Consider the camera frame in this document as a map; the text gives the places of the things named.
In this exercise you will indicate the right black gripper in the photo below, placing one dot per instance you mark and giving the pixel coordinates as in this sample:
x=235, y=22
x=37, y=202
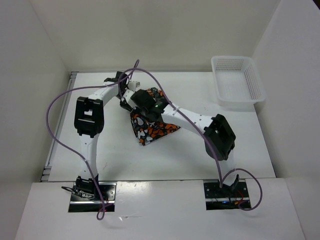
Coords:
x=137, y=110

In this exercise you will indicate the camouflage orange black shorts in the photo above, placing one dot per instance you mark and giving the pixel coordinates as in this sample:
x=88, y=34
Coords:
x=147, y=131

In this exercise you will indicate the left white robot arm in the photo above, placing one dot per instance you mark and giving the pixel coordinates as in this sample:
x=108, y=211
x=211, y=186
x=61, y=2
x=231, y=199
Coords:
x=89, y=122

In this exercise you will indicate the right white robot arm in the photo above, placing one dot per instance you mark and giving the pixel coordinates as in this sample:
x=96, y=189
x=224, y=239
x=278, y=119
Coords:
x=219, y=138

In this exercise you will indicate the white plastic basket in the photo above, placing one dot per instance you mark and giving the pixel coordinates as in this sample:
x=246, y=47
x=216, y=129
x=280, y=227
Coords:
x=237, y=81

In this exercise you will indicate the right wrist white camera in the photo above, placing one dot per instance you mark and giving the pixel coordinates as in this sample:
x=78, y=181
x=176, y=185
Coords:
x=126, y=98

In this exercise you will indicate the wrist white camera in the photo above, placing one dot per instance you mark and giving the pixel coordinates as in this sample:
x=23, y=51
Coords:
x=126, y=98
x=133, y=85

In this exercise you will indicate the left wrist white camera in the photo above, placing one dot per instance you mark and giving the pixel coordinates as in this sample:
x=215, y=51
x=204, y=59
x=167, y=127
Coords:
x=133, y=85

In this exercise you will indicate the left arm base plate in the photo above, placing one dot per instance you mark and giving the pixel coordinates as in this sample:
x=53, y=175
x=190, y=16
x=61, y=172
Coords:
x=81, y=202

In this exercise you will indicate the aluminium table edge rail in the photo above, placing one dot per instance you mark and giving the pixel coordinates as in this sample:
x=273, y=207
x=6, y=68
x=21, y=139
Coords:
x=57, y=131

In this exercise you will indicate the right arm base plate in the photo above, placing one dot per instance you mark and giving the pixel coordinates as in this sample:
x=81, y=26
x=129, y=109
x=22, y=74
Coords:
x=217, y=198

